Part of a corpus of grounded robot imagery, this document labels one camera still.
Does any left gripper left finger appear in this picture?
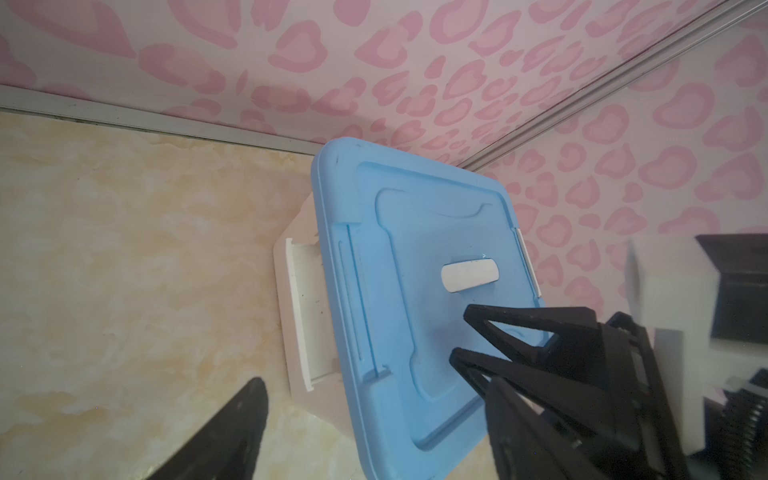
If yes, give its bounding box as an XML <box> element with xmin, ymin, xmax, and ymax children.
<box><xmin>149</xmin><ymin>377</ymin><xmax>269</xmax><ymax>480</ymax></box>

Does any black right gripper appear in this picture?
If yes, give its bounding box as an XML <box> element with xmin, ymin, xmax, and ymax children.
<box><xmin>449</xmin><ymin>304</ymin><xmax>690</xmax><ymax>479</ymax></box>

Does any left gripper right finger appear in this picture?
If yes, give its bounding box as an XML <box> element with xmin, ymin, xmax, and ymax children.
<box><xmin>485</xmin><ymin>377</ymin><xmax>606</xmax><ymax>480</ymax></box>

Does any white plastic storage bin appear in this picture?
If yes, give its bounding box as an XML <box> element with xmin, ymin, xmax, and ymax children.
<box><xmin>273</xmin><ymin>197</ymin><xmax>354</xmax><ymax>438</ymax></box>

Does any blue plastic bin lid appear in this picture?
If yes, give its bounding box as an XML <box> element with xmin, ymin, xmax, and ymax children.
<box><xmin>311</xmin><ymin>138</ymin><xmax>543</xmax><ymax>479</ymax></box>

